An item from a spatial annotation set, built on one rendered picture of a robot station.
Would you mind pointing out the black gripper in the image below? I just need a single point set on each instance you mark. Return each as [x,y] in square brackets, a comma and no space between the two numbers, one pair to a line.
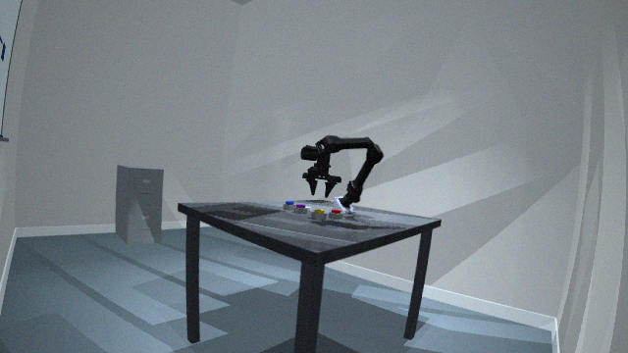
[332,180]

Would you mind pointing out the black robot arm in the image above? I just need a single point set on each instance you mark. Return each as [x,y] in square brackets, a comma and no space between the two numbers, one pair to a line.
[333,144]

